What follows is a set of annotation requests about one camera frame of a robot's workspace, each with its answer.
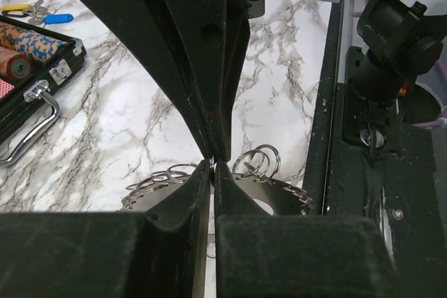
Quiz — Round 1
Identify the round metal keyring disc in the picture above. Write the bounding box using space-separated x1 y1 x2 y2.
119 144 313 217

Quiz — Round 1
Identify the orange black chip stack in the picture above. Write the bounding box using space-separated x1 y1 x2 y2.
0 22 27 50

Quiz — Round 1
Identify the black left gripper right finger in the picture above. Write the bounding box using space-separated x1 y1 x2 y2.
214 163 402 297

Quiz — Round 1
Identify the blue key tag far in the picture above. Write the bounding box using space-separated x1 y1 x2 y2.
43 13 74 25

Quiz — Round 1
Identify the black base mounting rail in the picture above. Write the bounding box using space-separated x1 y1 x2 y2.
303 0 446 284

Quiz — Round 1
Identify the red chip stack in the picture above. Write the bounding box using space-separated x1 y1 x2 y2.
0 47 34 82

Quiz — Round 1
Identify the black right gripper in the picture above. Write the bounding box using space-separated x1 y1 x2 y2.
160 0 265 161

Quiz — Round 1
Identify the yellow key tag far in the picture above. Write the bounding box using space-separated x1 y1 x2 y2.
1 3 31 12

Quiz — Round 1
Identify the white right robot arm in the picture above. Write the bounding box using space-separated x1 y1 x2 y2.
81 0 446 162

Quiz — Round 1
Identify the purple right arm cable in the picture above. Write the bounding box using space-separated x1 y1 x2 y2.
352 8 447 130

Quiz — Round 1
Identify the loose pink playing cards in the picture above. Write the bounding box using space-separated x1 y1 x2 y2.
0 79 15 99

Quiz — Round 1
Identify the blue orange chip stack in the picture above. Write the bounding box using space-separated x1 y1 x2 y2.
15 31 66 62

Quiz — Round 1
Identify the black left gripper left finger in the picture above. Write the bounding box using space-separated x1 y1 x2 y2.
1 161 212 297

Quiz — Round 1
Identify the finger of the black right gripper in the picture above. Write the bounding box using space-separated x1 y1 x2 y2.
81 0 216 158

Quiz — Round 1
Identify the black poker chip case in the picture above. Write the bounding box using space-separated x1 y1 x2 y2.
1 16 87 167

